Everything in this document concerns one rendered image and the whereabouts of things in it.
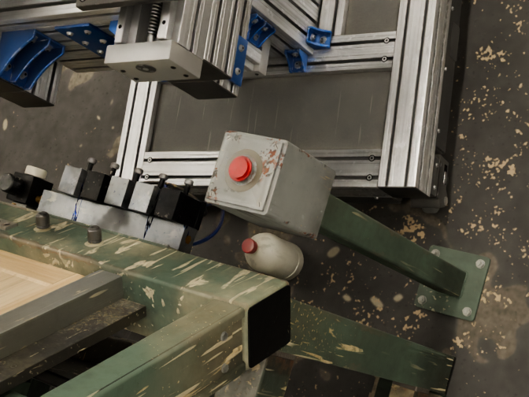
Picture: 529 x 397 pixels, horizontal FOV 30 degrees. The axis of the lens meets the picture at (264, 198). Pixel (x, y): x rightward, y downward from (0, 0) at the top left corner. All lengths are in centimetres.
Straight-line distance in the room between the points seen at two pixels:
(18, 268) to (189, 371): 46
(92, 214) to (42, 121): 128
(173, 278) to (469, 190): 98
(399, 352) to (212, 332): 66
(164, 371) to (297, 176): 37
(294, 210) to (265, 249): 84
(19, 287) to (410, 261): 79
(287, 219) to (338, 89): 86
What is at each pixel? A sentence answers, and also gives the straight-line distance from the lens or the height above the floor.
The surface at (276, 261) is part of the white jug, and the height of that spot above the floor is 13.
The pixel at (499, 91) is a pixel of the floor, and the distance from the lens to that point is 242.
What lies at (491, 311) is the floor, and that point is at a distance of 228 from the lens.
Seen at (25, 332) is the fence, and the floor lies 107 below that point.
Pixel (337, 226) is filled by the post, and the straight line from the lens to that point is 172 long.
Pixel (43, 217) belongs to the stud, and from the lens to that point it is 182.
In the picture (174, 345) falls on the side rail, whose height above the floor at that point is 104.
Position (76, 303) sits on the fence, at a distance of 157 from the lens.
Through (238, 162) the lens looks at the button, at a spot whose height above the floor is 94.
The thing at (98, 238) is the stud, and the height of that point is 86.
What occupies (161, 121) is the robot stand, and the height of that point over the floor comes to 21.
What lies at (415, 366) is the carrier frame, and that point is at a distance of 210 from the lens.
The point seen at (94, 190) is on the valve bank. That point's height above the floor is 76.
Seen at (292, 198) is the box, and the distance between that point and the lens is 152.
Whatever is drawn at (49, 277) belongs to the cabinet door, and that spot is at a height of 92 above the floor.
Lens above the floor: 215
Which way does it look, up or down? 56 degrees down
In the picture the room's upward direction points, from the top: 63 degrees counter-clockwise
